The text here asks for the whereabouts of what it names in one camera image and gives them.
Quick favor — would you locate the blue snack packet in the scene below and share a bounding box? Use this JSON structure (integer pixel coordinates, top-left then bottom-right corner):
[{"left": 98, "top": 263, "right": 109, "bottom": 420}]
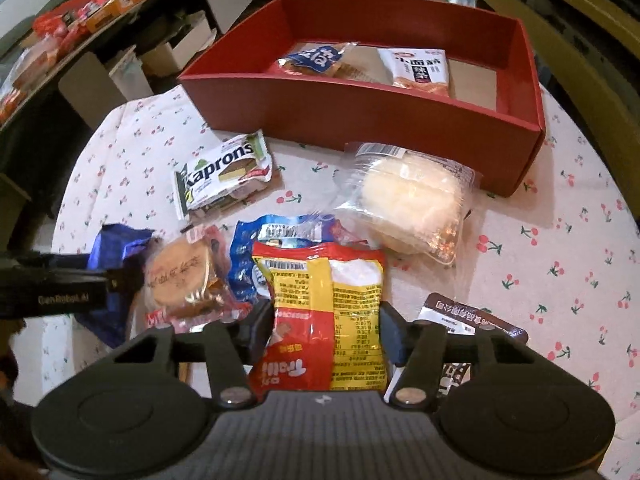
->
[{"left": 227, "top": 214, "right": 351, "bottom": 303}]

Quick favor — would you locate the white storage box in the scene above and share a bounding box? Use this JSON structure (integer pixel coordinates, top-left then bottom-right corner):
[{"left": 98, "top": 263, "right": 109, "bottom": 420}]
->
[{"left": 57, "top": 45, "right": 153, "bottom": 131}]

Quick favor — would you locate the brown snack packet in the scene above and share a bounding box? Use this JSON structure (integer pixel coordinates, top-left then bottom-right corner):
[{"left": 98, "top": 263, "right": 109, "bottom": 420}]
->
[{"left": 390, "top": 292, "right": 529, "bottom": 401}]

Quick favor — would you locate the cherry print tablecloth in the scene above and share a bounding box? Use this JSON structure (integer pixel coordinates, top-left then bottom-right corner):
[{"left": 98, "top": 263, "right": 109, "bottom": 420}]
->
[{"left": 42, "top": 80, "right": 640, "bottom": 480}]

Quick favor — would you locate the blue white pastry packet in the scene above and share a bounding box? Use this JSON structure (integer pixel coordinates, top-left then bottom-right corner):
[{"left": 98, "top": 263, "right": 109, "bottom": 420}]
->
[{"left": 275, "top": 41, "right": 358, "bottom": 81}]

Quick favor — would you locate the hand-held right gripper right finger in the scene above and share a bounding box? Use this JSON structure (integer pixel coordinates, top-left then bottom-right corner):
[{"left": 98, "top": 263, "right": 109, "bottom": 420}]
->
[{"left": 379, "top": 301, "right": 538, "bottom": 407}]

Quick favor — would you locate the brown cardboard box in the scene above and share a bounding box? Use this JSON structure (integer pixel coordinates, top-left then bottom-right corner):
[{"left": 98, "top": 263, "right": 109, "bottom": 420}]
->
[{"left": 137, "top": 12, "right": 221, "bottom": 76}]

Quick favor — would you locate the round pastry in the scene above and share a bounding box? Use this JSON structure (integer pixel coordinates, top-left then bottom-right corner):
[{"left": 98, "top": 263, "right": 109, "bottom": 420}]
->
[{"left": 142, "top": 225, "right": 253, "bottom": 328}]

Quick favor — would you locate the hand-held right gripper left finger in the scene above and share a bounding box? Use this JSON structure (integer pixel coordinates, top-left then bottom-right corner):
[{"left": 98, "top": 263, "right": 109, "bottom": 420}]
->
[{"left": 105, "top": 302, "right": 275, "bottom": 408}]

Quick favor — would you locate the red cardboard box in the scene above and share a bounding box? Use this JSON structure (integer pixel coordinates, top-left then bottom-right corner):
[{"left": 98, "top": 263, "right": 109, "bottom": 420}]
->
[{"left": 177, "top": 0, "right": 547, "bottom": 198}]

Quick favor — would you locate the clear bread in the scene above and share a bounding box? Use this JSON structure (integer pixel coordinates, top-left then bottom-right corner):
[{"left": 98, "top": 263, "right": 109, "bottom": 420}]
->
[{"left": 332, "top": 141, "right": 483, "bottom": 267}]

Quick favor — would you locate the white red snack packet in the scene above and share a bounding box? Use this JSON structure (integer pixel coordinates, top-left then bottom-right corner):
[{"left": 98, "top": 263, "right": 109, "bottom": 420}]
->
[{"left": 377, "top": 47, "right": 451, "bottom": 98}]

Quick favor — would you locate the red yellow snack packet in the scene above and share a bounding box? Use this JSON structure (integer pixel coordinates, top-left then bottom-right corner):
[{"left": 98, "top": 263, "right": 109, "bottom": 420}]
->
[{"left": 248, "top": 241, "right": 388, "bottom": 392}]

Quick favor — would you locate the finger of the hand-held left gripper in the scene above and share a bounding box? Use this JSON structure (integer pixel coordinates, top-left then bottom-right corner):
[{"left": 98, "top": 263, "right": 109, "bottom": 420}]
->
[{"left": 106, "top": 266, "right": 147, "bottom": 297}]

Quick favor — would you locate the green white wafer packet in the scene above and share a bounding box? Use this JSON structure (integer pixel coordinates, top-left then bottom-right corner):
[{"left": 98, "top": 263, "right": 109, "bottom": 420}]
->
[{"left": 174, "top": 130, "right": 273, "bottom": 220}]

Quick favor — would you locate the dark blue foil packet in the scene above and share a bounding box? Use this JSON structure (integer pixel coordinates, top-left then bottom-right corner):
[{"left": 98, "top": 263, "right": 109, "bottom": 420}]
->
[{"left": 87, "top": 224, "right": 156, "bottom": 348}]

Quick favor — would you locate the dark side table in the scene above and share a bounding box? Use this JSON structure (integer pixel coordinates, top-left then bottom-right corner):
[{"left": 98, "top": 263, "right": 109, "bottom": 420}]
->
[{"left": 0, "top": 0, "right": 281, "bottom": 201}]

